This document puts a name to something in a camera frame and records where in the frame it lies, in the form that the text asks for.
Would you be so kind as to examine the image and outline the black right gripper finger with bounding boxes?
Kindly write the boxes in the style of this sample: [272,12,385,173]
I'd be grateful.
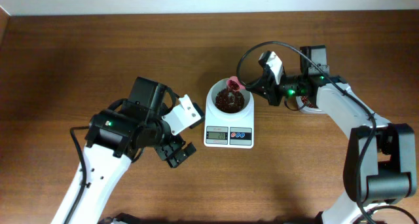
[246,75,266,89]
[250,88,272,105]

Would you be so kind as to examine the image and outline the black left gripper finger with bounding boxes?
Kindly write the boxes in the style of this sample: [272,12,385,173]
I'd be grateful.
[167,143,196,168]
[155,140,185,160]

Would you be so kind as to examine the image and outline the pink measuring scoop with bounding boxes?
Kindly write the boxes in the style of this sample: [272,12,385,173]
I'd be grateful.
[227,76,246,92]

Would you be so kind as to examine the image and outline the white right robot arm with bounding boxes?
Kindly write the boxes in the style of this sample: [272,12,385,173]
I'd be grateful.
[244,45,418,224]

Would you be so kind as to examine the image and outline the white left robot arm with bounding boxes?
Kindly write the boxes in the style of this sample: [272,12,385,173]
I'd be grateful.
[52,77,205,223]

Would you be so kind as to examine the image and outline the white digital kitchen scale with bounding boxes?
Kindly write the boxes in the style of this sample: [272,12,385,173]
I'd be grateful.
[204,95,255,149]

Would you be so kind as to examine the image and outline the clear plastic bean container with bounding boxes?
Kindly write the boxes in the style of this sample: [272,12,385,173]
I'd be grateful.
[295,96,325,114]

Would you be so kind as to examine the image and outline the red beans in container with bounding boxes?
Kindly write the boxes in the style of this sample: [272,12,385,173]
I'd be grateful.
[301,96,317,109]

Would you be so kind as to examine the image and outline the red beans in bowl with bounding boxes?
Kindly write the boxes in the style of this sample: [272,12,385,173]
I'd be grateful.
[215,88,245,113]

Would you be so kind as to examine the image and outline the white round bowl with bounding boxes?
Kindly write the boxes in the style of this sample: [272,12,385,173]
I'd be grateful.
[207,79,253,115]

